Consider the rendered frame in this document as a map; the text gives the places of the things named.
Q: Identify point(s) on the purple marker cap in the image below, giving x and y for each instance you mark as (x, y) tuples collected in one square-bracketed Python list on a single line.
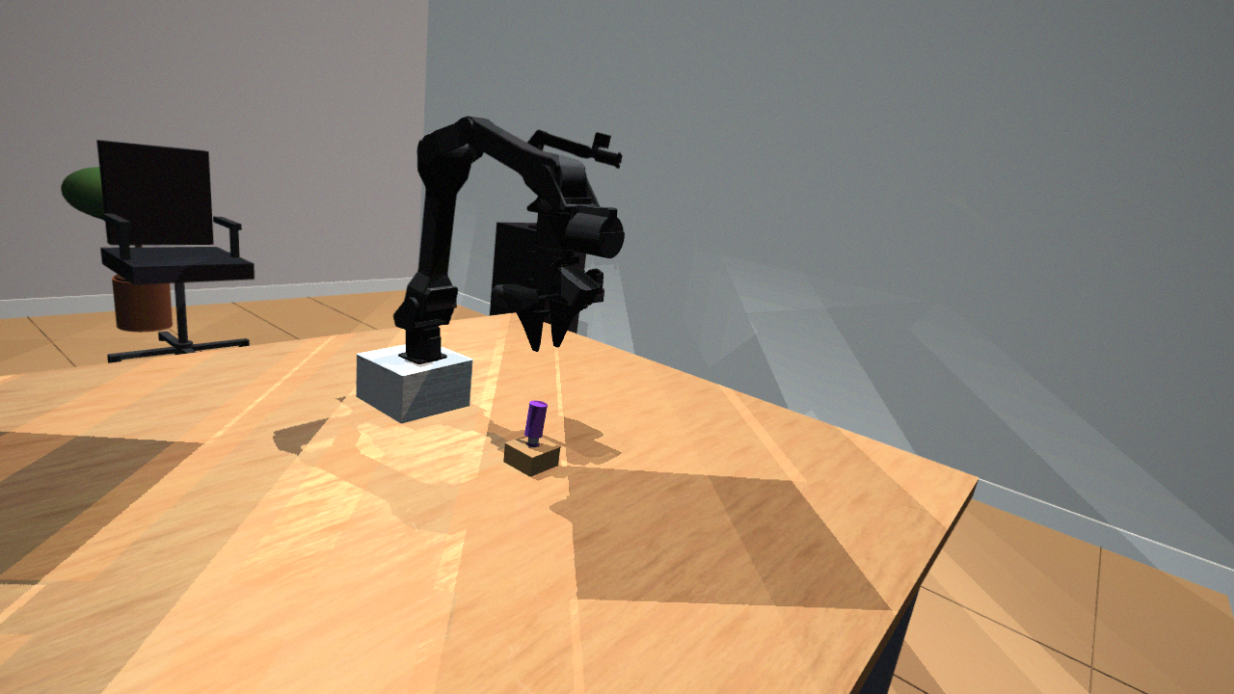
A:
[(535, 419)]

